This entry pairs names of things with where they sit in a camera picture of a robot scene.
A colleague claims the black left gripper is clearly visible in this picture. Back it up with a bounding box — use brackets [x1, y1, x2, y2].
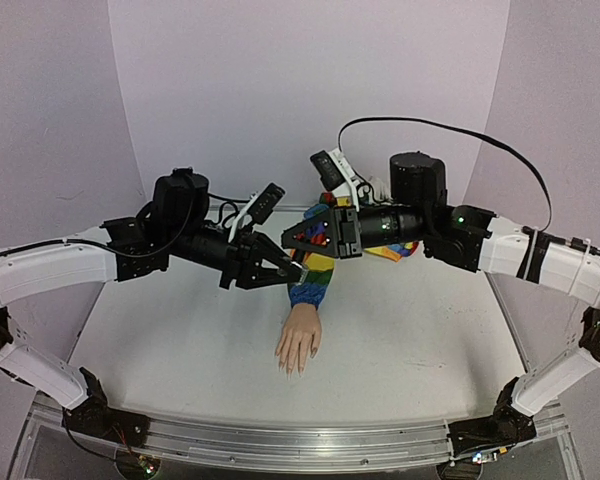
[170, 222, 305, 290]

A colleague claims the nail polish bottle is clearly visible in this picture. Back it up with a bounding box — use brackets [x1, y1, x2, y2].
[289, 261, 309, 285]

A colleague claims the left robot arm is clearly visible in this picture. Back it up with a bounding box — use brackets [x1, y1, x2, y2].
[0, 168, 307, 437]

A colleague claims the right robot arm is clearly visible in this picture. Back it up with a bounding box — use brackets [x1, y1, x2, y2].
[281, 152, 600, 417]

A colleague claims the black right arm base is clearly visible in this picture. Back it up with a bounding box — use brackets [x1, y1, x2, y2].
[447, 377, 537, 458]

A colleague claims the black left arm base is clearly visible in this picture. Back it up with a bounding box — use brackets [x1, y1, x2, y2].
[62, 367, 150, 447]

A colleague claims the mannequin hand with clear nails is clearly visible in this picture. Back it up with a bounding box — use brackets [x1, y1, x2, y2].
[275, 303, 322, 378]

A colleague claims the rainbow striped jacket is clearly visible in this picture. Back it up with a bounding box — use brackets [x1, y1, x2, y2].
[288, 191, 419, 309]

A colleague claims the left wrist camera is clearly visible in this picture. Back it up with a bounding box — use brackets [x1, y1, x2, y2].
[228, 182, 286, 242]

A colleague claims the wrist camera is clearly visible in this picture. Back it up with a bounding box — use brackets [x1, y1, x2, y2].
[310, 148, 375, 211]
[228, 182, 286, 242]

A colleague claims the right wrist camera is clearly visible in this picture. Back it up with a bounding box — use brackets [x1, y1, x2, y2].
[310, 148, 375, 211]

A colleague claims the aluminium front rail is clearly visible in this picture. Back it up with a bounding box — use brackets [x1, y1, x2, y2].
[32, 396, 568, 473]

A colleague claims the black right camera cable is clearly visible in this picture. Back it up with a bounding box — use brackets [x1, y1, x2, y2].
[337, 117, 554, 231]

